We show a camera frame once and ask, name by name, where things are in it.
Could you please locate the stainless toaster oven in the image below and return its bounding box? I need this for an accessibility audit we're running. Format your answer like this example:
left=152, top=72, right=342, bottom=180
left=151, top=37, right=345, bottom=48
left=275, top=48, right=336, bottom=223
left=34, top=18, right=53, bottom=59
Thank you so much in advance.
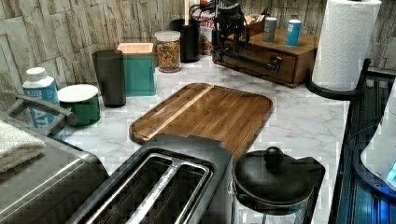
left=0, top=95, right=108, bottom=224

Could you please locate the white blue labelled bottle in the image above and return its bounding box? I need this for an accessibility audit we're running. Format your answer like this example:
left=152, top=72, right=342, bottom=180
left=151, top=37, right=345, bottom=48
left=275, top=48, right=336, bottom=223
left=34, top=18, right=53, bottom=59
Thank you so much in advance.
left=22, top=67, right=60, bottom=129

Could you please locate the wooden drawer box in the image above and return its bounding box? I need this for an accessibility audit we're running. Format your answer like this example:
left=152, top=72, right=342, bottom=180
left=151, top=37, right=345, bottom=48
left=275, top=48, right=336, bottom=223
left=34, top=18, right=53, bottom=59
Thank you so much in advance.
left=213, top=29, right=318, bottom=88

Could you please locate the wooden cutting board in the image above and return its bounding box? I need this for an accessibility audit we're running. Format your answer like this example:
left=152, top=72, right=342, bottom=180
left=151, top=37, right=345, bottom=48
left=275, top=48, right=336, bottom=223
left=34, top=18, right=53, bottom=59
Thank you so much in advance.
left=129, top=83, right=273, bottom=159

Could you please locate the grey shaker can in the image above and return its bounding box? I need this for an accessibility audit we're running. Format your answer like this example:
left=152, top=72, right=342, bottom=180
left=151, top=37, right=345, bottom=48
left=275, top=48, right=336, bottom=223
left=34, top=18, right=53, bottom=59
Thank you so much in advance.
left=263, top=17, right=277, bottom=43

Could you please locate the white folded towel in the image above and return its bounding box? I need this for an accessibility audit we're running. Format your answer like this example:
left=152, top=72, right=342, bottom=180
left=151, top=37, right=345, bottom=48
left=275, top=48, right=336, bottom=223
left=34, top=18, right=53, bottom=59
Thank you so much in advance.
left=0, top=121, right=46, bottom=173

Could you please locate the glass jar of cereal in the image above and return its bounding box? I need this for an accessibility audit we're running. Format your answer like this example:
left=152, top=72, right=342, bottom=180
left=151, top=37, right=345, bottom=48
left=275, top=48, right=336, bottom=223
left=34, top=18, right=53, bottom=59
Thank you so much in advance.
left=155, top=30, right=181, bottom=73

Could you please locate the blue shaker can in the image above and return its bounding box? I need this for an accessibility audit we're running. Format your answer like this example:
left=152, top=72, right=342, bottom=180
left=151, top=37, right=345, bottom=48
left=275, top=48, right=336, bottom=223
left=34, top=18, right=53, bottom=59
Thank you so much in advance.
left=286, top=19, right=302, bottom=47

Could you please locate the black slot toaster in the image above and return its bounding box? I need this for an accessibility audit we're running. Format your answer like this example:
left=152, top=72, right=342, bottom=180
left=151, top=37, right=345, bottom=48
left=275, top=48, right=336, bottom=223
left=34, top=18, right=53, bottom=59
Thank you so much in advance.
left=66, top=134, right=233, bottom=224

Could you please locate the teal box with wooden lid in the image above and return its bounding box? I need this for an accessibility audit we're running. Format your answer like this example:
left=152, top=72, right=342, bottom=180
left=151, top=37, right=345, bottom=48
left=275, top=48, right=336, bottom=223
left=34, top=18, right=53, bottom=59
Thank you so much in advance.
left=118, top=43, right=156, bottom=96

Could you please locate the black utensil canister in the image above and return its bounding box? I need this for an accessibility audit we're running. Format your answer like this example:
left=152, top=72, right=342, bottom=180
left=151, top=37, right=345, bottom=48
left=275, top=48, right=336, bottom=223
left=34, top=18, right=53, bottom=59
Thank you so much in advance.
left=170, top=19, right=202, bottom=63

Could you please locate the black paper towel holder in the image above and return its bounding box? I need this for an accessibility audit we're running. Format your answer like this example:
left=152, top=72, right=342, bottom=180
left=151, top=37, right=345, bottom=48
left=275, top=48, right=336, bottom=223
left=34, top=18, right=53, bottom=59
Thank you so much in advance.
left=305, top=58, right=372, bottom=101

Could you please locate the white paper towel roll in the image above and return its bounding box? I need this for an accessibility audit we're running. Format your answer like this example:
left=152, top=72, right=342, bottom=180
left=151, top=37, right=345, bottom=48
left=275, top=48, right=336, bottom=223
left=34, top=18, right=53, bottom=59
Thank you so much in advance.
left=312, top=0, right=381, bottom=83

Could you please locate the dark grey tall cup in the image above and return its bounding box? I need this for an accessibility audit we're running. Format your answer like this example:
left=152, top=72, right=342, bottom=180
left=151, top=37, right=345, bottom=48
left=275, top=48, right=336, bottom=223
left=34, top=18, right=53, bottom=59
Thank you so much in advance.
left=92, top=49, right=126, bottom=107

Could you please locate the green mug with white lid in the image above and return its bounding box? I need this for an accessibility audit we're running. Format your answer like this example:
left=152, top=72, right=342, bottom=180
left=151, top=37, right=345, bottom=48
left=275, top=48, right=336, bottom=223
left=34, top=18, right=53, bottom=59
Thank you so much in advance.
left=57, top=84, right=100, bottom=127

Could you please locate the black lidded french press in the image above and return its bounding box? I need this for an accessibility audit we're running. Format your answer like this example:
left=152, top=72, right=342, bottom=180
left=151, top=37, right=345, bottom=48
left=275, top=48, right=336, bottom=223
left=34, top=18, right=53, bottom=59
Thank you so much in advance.
left=228, top=147, right=326, bottom=224

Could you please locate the black drawer handle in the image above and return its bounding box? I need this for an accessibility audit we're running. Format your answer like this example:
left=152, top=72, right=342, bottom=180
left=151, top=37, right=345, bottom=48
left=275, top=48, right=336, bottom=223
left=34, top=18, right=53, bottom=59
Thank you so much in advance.
left=231, top=55, right=283, bottom=73

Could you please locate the snack bag with red print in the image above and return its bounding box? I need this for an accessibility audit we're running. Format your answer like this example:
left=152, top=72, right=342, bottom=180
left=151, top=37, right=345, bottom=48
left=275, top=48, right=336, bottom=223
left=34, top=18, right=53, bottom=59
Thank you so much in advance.
left=199, top=13, right=215, bottom=55

